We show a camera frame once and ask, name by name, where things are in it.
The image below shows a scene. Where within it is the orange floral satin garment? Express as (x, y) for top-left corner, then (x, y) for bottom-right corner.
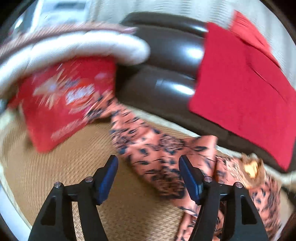
(85, 92), (280, 240)

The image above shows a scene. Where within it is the woven rattan bed mat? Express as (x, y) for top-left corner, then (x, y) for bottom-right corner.
(0, 108), (295, 241)

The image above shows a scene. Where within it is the red knitted cloth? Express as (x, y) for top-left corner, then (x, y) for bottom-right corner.
(189, 11), (295, 171)

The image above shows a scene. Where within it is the dark brown leather headboard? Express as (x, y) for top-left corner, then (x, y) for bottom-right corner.
(115, 12), (284, 173)

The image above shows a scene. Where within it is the white quilted blanket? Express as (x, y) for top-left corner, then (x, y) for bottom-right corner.
(1, 22), (151, 98)

